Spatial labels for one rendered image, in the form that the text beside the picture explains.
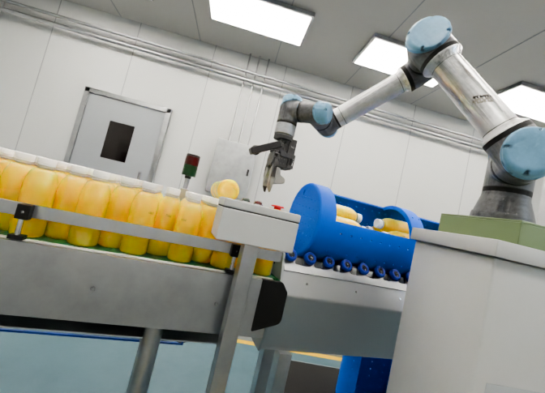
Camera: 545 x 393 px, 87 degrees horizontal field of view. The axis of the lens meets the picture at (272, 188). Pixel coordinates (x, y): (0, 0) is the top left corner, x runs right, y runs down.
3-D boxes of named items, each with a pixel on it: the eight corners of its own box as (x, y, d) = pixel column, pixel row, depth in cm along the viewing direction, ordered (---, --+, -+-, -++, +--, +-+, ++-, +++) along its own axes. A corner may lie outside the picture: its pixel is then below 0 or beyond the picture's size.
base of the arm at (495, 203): (549, 232, 78) (555, 197, 79) (506, 220, 75) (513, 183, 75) (495, 226, 93) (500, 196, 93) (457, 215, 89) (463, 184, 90)
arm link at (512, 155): (557, 171, 75) (434, 34, 95) (585, 156, 62) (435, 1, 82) (508, 194, 79) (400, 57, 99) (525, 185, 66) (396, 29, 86)
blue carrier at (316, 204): (487, 299, 124) (504, 235, 124) (306, 266, 98) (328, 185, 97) (432, 274, 151) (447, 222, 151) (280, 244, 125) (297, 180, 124)
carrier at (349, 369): (325, 390, 168) (368, 426, 146) (356, 242, 174) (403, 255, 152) (353, 381, 186) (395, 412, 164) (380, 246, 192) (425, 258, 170)
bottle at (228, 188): (229, 173, 88) (217, 177, 106) (212, 190, 86) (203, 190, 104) (245, 190, 90) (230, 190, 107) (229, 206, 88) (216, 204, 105)
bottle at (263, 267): (246, 269, 92) (260, 211, 93) (268, 273, 93) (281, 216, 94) (249, 275, 85) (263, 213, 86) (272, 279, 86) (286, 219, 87)
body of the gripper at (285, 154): (292, 171, 103) (299, 138, 104) (270, 164, 101) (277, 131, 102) (285, 172, 111) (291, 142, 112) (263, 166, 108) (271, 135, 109)
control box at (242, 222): (292, 254, 73) (302, 214, 74) (215, 239, 67) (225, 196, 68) (279, 246, 83) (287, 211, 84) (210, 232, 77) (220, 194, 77)
